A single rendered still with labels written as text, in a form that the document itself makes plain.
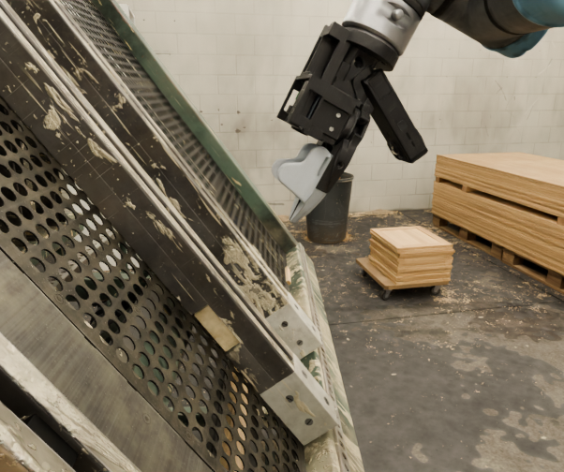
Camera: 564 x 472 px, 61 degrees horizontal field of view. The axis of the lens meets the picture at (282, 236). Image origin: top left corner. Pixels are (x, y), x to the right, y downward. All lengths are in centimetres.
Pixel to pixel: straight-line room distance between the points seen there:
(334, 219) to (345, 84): 416
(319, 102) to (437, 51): 569
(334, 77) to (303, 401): 51
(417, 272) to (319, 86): 310
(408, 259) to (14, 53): 303
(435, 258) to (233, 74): 302
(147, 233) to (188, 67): 474
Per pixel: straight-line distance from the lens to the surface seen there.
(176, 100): 169
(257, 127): 550
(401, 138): 57
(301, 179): 54
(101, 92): 98
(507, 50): 61
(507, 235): 455
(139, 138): 96
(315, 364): 104
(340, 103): 53
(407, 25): 56
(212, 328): 76
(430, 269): 359
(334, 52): 54
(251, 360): 78
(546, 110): 709
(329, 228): 470
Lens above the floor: 146
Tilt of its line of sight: 17 degrees down
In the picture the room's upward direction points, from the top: straight up
